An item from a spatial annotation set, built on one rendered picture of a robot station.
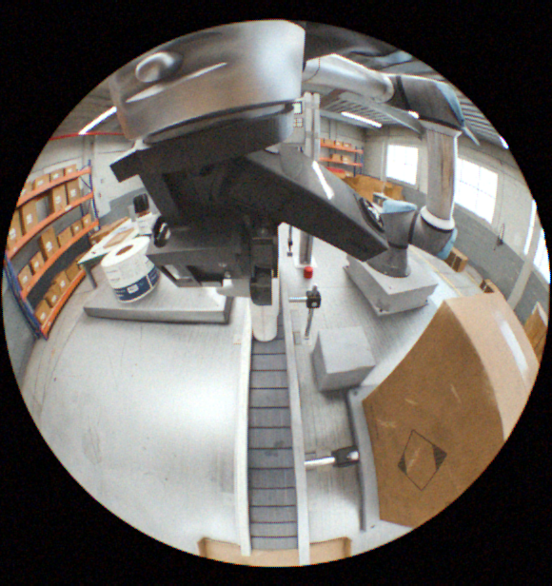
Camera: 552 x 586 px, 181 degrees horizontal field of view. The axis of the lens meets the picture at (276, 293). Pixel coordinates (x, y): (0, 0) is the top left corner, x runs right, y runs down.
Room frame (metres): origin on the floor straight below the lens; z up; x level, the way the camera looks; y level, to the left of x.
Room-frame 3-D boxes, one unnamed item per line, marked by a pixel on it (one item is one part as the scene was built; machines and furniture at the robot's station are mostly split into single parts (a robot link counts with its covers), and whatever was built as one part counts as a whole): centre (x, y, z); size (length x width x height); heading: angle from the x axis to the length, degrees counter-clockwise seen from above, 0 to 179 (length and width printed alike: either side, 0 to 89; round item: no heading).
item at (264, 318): (0.27, 0.02, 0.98); 0.05 x 0.05 x 0.20
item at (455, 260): (2.49, -3.78, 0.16); 0.65 x 0.54 x 0.32; 14
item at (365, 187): (2.23, -0.97, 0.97); 0.51 x 0.39 x 0.37; 105
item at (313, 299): (0.29, -0.05, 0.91); 0.07 x 0.03 x 0.16; 92
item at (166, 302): (0.72, 0.48, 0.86); 0.80 x 0.67 x 0.05; 2
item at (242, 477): (0.32, 0.06, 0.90); 1.07 x 0.01 x 0.02; 2
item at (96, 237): (2.97, 3.85, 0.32); 1.20 x 0.83 x 0.64; 98
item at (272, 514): (0.61, 0.03, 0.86); 1.65 x 0.08 x 0.04; 2
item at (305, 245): (0.66, -0.11, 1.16); 0.04 x 0.04 x 0.67; 2
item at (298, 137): (0.73, -0.05, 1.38); 0.17 x 0.10 x 0.19; 57
